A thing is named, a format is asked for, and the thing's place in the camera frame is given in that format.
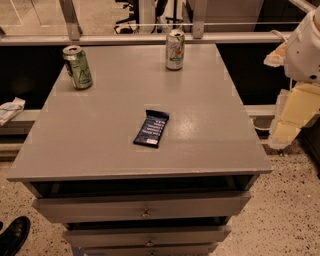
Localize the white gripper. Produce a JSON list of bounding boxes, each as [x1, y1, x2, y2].
[[263, 7, 320, 150]]

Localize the white 7up can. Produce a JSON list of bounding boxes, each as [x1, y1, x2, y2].
[[166, 29, 185, 70]]

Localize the green soda can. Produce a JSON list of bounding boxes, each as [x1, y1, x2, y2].
[[63, 45, 93, 90]]

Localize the grey metal railing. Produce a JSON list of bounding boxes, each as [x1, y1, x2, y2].
[[0, 0, 319, 46]]

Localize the dark blue snack wrapper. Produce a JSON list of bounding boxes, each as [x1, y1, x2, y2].
[[133, 110, 170, 148]]

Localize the black office chair base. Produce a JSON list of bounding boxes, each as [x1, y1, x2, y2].
[[114, 0, 183, 34]]

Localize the grey drawer cabinet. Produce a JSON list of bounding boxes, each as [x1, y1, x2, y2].
[[9, 45, 271, 256]]

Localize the bottom grey drawer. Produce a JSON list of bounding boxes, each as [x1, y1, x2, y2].
[[84, 243, 217, 256]]

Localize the grey drawer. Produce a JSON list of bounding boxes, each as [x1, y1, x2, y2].
[[33, 191, 251, 223], [63, 226, 231, 248], [84, 243, 217, 256]]

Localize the middle grey drawer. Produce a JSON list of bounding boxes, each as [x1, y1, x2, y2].
[[63, 226, 231, 248]]

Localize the top grey drawer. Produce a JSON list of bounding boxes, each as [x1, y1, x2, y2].
[[33, 191, 251, 223]]

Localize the white folded cloth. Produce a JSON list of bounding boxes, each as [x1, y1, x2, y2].
[[0, 97, 25, 126]]

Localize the black leather shoe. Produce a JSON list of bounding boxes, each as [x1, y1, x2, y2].
[[0, 216, 31, 256]]

